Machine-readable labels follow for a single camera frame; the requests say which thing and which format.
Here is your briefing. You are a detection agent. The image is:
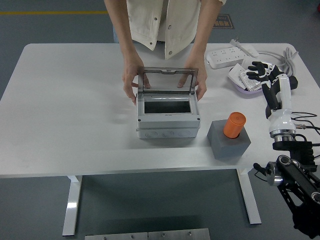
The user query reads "person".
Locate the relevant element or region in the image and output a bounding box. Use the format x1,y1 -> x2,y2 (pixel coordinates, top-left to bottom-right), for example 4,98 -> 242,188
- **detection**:
112,0 -> 227,61

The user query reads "labelled white packet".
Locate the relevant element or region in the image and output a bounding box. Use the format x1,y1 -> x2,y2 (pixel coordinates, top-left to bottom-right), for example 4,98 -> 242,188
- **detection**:
238,69 -> 265,92

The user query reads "grey plastic junction box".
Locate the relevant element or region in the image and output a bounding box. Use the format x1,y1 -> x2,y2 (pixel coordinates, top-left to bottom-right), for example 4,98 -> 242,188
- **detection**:
135,86 -> 202,140

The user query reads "purple plastic tray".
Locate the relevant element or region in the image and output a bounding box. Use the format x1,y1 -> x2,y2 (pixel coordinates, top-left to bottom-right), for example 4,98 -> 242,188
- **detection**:
228,74 -> 266,97

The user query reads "white power cord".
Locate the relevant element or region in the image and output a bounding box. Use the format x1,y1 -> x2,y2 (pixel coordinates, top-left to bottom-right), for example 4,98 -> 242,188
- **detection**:
257,47 -> 300,76

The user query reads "white square socket plate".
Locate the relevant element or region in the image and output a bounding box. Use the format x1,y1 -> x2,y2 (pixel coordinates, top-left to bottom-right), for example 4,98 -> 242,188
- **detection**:
241,56 -> 261,70

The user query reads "black power adapter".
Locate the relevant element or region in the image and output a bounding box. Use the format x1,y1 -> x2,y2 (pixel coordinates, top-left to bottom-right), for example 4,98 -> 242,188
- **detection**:
288,76 -> 299,92

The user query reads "thin black adapter cord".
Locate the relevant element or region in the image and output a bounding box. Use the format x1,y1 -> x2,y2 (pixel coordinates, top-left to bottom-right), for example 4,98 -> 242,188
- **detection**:
291,112 -> 318,131

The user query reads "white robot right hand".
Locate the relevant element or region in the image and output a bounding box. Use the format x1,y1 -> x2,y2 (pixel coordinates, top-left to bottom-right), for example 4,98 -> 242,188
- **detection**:
246,61 -> 297,133

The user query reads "black floor sign sticker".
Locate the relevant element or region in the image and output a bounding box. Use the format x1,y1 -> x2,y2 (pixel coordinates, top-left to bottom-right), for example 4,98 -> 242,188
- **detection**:
212,13 -> 236,30

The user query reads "plain white packet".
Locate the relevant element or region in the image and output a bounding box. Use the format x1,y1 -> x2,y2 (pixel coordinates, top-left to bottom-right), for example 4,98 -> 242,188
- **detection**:
228,63 -> 245,87

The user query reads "orange cylindrical battery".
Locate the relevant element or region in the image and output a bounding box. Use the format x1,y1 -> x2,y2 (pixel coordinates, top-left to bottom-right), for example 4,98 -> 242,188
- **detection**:
223,112 -> 247,139

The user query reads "white power strip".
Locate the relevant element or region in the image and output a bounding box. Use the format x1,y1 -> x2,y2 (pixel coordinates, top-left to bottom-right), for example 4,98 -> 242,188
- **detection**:
205,46 -> 247,69

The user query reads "grey foam block holder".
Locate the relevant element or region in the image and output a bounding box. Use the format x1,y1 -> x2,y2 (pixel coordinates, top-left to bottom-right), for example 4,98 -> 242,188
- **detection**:
206,119 -> 252,160

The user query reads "grey metal plate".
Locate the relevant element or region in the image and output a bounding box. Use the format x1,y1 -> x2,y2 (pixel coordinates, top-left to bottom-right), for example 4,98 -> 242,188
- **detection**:
84,231 -> 149,240
147,228 -> 211,240

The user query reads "person's right hand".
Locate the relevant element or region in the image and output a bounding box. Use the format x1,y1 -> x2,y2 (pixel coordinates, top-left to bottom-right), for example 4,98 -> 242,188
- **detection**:
121,58 -> 151,106

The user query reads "person's left hand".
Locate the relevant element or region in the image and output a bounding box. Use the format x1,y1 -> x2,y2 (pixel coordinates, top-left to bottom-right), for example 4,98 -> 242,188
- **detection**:
176,59 -> 208,102

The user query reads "white table leg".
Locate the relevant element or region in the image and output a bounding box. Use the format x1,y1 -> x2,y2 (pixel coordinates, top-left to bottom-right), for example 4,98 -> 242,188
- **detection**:
61,175 -> 83,237
236,167 -> 262,225

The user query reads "white power plug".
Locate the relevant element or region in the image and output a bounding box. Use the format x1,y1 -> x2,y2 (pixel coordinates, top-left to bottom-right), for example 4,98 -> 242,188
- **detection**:
229,37 -> 260,58

